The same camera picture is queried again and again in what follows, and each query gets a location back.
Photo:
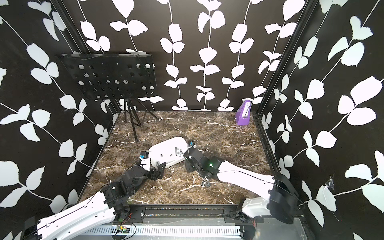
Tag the white plastic storage tray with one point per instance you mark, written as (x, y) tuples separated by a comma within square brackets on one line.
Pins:
[(167, 148)]

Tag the pile of chrome sockets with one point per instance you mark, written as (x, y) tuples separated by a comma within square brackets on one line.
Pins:
[(205, 183)]

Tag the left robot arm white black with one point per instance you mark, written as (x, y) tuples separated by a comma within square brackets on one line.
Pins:
[(103, 207)]

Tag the purple stapler box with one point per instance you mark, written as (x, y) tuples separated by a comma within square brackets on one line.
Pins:
[(243, 114)]

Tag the black music stand tripod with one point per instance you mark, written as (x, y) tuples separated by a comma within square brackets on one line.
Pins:
[(135, 121)]

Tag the white ribbed cable duct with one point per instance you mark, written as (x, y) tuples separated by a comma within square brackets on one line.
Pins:
[(166, 231)]

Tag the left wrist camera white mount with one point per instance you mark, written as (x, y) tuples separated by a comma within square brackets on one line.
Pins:
[(145, 161)]

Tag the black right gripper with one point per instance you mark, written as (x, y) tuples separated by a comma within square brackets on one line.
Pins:
[(188, 167)]

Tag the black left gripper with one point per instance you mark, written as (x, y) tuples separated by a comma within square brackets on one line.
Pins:
[(160, 172)]

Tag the black perforated music stand desk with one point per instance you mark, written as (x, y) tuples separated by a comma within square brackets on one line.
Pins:
[(112, 76)]

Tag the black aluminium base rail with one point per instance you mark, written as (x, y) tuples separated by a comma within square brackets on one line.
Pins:
[(258, 228)]

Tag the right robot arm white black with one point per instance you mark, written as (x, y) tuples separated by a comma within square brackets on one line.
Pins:
[(277, 197)]

